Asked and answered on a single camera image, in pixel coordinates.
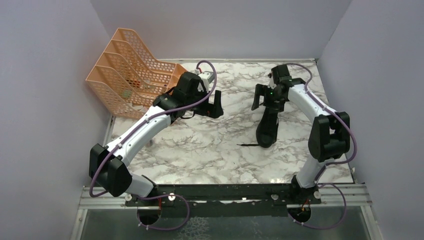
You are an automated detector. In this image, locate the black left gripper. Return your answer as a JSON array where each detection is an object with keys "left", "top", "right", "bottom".
[{"left": 185, "top": 86, "right": 224, "bottom": 119}]

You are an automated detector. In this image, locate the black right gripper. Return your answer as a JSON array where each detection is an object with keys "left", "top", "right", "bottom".
[{"left": 251, "top": 83, "right": 285, "bottom": 115}]

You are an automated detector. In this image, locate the black canvas sneaker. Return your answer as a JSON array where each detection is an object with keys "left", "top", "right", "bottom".
[{"left": 255, "top": 107, "right": 279, "bottom": 148}]

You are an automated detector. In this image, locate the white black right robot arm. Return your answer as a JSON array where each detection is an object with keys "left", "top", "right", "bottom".
[{"left": 251, "top": 64, "right": 353, "bottom": 204}]

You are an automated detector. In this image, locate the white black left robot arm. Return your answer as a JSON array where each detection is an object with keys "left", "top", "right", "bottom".
[{"left": 89, "top": 71, "right": 224, "bottom": 206}]

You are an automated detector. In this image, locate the orange plastic file organizer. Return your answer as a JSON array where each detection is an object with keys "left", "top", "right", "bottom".
[{"left": 85, "top": 28, "right": 186, "bottom": 120}]

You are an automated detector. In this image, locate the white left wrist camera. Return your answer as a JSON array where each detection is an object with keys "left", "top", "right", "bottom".
[{"left": 194, "top": 68, "right": 215, "bottom": 92}]

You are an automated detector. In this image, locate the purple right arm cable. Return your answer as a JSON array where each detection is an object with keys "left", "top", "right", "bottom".
[{"left": 283, "top": 62, "right": 359, "bottom": 231}]

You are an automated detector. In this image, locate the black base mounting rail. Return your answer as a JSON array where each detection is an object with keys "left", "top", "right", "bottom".
[{"left": 125, "top": 183, "right": 321, "bottom": 218}]

